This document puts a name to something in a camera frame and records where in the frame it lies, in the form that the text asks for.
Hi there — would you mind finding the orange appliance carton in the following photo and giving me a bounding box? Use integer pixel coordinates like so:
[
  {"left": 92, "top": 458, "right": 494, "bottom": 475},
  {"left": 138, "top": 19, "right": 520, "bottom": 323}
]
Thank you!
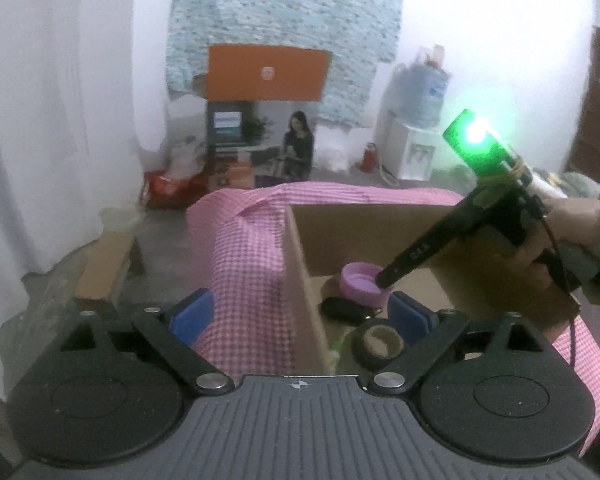
[{"left": 194, "top": 44, "right": 332, "bottom": 191}]

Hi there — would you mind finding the white water dispenser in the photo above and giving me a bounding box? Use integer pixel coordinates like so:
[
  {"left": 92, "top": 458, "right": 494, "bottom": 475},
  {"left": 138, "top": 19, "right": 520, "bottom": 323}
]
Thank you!
[{"left": 379, "top": 112, "right": 442, "bottom": 182}]

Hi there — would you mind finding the pink plastic lid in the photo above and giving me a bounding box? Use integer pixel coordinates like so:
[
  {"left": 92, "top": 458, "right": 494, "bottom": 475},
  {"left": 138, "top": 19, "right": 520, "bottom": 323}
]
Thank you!
[{"left": 339, "top": 262, "right": 393, "bottom": 308}]

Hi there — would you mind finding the brown cardboard box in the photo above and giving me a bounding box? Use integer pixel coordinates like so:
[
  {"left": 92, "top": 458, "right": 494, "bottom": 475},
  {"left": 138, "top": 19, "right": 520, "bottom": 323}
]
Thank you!
[{"left": 283, "top": 204, "right": 578, "bottom": 375}]

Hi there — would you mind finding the black key fob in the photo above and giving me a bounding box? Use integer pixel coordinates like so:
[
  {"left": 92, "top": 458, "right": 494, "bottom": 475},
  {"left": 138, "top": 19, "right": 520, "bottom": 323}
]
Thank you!
[{"left": 320, "top": 297, "right": 381, "bottom": 326}]

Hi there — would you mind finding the pink checkered cloth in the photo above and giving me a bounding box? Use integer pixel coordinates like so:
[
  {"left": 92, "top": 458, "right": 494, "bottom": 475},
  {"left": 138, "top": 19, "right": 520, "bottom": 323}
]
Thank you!
[{"left": 187, "top": 182, "right": 600, "bottom": 429}]

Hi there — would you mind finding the teal floral wall cloth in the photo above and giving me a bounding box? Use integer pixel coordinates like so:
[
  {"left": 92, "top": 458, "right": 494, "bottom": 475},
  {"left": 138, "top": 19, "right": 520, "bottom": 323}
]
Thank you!
[{"left": 166, "top": 0, "right": 403, "bottom": 127}]

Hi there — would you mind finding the person's right hand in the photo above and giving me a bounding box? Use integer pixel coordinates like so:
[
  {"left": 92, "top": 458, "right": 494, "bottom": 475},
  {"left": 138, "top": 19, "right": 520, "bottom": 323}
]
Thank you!
[{"left": 505, "top": 196, "right": 600, "bottom": 304}]

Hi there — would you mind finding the red packaging bag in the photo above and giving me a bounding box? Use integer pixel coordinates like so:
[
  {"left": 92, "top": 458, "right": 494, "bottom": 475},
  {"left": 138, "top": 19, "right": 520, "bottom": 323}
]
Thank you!
[{"left": 140, "top": 170, "right": 208, "bottom": 209}]

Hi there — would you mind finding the white curtain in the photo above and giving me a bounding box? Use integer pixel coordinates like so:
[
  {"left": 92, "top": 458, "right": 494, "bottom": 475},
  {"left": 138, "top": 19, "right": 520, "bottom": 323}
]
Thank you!
[{"left": 0, "top": 0, "right": 163, "bottom": 396}]

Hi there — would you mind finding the black tape roll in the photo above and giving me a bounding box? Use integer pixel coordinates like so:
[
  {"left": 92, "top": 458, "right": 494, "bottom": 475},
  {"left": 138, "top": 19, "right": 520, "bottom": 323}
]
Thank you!
[{"left": 351, "top": 318, "right": 406, "bottom": 372}]

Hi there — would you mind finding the blue water jug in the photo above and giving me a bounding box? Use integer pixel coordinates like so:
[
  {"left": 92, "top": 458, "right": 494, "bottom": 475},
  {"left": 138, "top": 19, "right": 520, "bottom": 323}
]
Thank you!
[{"left": 396, "top": 44, "right": 452, "bottom": 130}]

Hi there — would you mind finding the flat cardboard piece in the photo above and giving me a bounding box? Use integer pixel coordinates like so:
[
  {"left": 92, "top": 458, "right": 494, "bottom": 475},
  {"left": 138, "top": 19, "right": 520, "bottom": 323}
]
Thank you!
[{"left": 73, "top": 231, "right": 145, "bottom": 313}]

